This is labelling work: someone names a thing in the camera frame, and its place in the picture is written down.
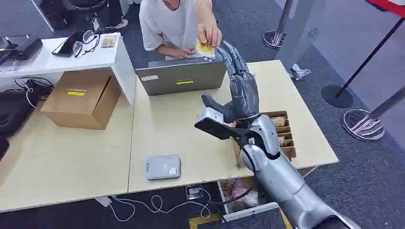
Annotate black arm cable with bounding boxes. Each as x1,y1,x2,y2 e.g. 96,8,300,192
207,133,281,206

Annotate metal floor socket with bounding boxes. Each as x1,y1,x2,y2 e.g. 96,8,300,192
185,185,204,200

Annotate black handheld controller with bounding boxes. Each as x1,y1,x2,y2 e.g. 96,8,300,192
0,34,43,62

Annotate bystander's shoe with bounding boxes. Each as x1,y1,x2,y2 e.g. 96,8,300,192
111,17,129,30

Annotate black-framed glasses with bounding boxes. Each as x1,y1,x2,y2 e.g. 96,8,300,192
72,30,102,59

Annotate small printed card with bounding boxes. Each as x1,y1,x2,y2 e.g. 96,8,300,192
101,36,118,49

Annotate black stanchion post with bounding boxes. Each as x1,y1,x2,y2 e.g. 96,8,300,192
321,17,405,109

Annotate black bag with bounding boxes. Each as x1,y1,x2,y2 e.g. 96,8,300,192
0,90,40,159

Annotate grey standing panel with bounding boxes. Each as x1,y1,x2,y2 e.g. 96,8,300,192
274,0,328,71

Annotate black smartphone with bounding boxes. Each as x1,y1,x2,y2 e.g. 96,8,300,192
51,31,85,58

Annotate red barrier belt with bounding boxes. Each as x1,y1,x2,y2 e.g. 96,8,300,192
365,0,405,17

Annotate person's right hand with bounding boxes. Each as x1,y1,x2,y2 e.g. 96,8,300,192
175,48,197,60

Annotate grey laptop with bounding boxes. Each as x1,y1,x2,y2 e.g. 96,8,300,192
135,58,227,96

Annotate black cable bundle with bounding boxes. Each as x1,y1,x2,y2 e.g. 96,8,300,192
12,77,55,109

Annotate white open drawer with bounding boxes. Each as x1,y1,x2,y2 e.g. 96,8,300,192
217,177,280,223

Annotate chrome stanchion post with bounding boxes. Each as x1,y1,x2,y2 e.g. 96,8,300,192
263,0,296,50

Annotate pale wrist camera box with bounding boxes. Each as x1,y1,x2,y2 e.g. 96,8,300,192
194,107,251,141

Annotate brown cardboard box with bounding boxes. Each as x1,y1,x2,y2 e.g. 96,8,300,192
40,70,122,131

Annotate white power adapter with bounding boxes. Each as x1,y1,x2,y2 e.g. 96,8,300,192
95,196,113,208

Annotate grey card reader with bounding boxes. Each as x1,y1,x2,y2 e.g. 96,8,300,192
145,154,182,181

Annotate white desk shelf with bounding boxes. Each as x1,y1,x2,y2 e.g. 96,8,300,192
0,32,137,105

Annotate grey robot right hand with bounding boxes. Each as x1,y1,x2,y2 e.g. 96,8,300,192
201,40,260,124

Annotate yellow floor tape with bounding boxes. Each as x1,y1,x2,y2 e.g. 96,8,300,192
189,213,223,229

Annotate white cable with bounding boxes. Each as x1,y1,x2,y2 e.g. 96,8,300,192
108,187,212,222

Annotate person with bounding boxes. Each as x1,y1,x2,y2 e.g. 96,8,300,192
139,0,223,60

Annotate black office chair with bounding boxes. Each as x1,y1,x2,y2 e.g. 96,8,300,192
39,0,110,31

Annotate wooden card box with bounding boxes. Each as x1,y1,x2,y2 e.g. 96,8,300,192
229,110,298,170

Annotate person's left hand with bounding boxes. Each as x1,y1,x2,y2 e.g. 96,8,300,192
196,23,223,48

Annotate crumpled white wrapper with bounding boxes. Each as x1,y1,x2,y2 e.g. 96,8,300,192
288,64,313,81

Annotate chrome stanchion with ribbed base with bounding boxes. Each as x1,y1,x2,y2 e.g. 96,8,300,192
341,88,405,142

